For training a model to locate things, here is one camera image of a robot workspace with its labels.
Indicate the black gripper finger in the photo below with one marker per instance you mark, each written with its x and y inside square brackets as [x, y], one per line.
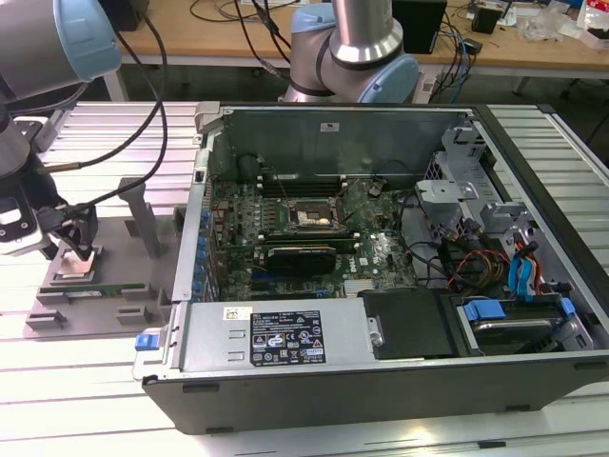
[59, 235]
[88, 228]

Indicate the silver CPU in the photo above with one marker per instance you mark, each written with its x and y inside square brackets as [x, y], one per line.
[76, 264]

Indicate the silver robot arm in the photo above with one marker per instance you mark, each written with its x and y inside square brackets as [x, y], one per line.
[352, 38]

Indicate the square CPU socket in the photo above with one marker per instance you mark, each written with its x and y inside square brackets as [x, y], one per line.
[309, 214]

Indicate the grey parts rack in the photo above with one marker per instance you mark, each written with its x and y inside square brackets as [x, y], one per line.
[114, 271]

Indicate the green RAM stick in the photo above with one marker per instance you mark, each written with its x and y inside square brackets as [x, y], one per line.
[124, 287]

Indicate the blue card retention clip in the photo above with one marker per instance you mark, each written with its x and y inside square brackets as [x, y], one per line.
[205, 219]
[197, 272]
[195, 287]
[199, 258]
[202, 244]

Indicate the blue case latch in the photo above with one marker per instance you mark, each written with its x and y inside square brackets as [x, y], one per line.
[145, 343]

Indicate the grey power supply unit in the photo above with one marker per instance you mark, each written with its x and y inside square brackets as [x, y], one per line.
[209, 333]

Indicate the black round speaker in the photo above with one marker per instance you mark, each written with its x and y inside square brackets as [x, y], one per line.
[247, 167]

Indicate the wide black box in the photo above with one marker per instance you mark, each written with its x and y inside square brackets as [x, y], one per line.
[131, 14]

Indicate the thin metal locking lever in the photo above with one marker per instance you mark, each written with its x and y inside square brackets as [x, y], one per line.
[280, 185]

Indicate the black graphics card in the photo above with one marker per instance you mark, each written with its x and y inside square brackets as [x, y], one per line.
[300, 261]

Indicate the black RAM slot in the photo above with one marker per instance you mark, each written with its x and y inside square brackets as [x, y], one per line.
[309, 184]
[309, 193]
[309, 189]
[309, 180]

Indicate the wooden desk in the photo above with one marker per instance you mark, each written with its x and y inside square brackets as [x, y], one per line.
[214, 43]

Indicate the small silver heatsink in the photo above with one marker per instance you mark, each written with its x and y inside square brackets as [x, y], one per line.
[360, 286]

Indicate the round coin cell battery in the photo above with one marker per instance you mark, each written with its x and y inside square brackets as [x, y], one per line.
[376, 189]

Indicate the green motherboard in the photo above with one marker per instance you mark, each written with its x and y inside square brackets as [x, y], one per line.
[380, 238]

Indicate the black PC case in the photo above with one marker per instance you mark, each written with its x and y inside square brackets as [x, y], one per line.
[333, 395]

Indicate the metal disk bay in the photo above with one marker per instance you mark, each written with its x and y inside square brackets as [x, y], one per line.
[442, 190]

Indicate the tall black box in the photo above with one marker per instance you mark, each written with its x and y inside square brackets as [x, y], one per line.
[423, 28]

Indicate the small black adapter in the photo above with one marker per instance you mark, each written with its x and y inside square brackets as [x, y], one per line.
[473, 46]

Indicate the hard disk in blue carrier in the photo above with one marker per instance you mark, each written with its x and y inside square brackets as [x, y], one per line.
[514, 335]

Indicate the small black box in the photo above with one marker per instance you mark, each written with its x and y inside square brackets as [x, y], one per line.
[485, 21]

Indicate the clear plastic bag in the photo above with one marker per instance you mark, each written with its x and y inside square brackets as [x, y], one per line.
[547, 24]

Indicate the red white package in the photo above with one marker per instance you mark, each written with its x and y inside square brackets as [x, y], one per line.
[595, 19]

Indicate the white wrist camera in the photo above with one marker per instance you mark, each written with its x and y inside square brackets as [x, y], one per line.
[16, 233]

